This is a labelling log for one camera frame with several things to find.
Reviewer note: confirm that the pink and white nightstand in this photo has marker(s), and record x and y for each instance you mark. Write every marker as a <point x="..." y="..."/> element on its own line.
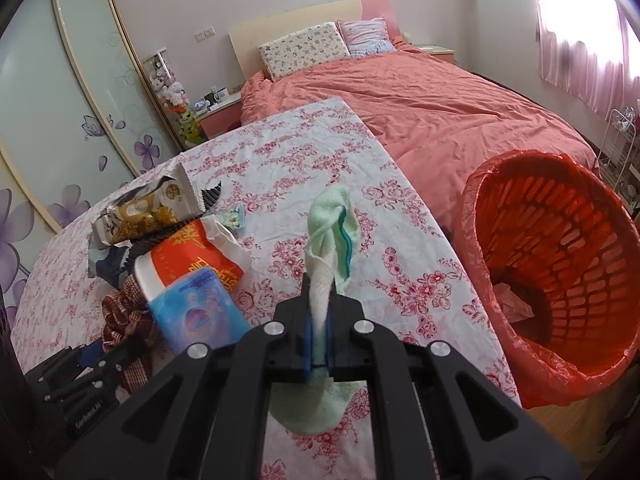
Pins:
<point x="220" y="119"/>

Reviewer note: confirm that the orange laundry basket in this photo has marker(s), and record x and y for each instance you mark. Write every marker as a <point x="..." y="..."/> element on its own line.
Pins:
<point x="550" y="385"/>

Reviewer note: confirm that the glass wardrobe with purple flowers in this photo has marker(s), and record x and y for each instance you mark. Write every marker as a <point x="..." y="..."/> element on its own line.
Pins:
<point x="50" y="85"/>

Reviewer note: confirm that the clear plush toy display case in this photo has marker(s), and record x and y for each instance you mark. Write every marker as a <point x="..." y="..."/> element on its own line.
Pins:
<point x="160" y="67"/>

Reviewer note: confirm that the dark blue wrapper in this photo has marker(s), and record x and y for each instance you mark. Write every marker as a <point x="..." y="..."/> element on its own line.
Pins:
<point x="110" y="267"/>

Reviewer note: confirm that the light blue floral wrapper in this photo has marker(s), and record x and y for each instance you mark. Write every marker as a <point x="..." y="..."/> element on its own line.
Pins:
<point x="232" y="219"/>

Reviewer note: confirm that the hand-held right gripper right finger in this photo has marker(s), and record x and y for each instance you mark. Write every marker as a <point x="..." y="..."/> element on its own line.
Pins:
<point x="334" y="345"/>

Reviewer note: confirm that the white floral pillow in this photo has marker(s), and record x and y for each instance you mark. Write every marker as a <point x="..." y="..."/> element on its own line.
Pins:
<point x="305" y="49"/>

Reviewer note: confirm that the dark patterned cloth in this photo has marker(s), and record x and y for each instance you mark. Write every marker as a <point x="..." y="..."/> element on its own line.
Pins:
<point x="210" y="200"/>

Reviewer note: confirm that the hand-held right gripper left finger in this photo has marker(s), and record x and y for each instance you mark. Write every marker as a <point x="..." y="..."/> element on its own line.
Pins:
<point x="306" y="345"/>

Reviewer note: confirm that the white mug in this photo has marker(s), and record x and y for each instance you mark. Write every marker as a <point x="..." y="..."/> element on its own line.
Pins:
<point x="221" y="95"/>

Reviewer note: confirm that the green frog plush toy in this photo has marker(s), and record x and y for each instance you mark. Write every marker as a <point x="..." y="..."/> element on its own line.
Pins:
<point x="189" y="125"/>

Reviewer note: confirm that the beige and pink headboard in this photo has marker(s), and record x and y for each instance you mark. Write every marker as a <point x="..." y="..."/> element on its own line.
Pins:
<point x="280" y="22"/>

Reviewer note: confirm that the red and white tissue packet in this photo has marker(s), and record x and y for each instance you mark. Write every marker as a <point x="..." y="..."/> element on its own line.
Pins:
<point x="185" y="255"/>

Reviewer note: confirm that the crumpled pink paper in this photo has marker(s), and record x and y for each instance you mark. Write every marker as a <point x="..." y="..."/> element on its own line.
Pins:
<point x="510" y="301"/>

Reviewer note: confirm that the coral duvet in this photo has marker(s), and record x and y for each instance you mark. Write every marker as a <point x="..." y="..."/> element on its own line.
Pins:
<point x="450" y="110"/>

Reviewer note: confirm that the blue tissue pack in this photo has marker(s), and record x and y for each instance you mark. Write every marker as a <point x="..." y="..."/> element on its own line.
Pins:
<point x="195" y="310"/>

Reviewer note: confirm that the white plush toy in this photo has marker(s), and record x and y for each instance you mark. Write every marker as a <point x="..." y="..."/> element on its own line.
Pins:
<point x="171" y="92"/>

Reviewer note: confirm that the pink striped pillow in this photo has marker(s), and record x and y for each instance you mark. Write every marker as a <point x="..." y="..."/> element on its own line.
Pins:
<point x="367" y="35"/>

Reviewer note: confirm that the brown plaid cloth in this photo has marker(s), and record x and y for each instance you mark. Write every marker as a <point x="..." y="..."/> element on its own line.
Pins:
<point x="125" y="315"/>

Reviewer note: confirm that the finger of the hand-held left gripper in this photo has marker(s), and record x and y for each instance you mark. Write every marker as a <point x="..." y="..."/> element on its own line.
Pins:
<point x="92" y="387"/>
<point x="107" y="362"/>

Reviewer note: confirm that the red slatted waste basket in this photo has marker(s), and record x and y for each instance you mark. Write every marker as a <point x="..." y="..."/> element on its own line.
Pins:
<point x="550" y="240"/>

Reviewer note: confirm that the pink curtain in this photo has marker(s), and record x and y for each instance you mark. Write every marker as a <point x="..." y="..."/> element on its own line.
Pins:
<point x="590" y="50"/>

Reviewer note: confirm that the green and white cloth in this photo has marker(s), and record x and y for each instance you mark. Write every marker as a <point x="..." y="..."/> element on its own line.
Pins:
<point x="330" y="230"/>

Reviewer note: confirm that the white wall outlet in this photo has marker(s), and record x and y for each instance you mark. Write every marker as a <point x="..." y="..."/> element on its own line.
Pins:
<point x="205" y="35"/>

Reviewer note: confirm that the silver and yellow snack wrapper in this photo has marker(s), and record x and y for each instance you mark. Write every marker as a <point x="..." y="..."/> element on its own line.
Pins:
<point x="135" y="215"/>

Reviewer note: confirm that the pale bedside table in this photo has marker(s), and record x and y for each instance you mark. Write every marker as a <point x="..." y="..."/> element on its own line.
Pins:
<point x="435" y="51"/>

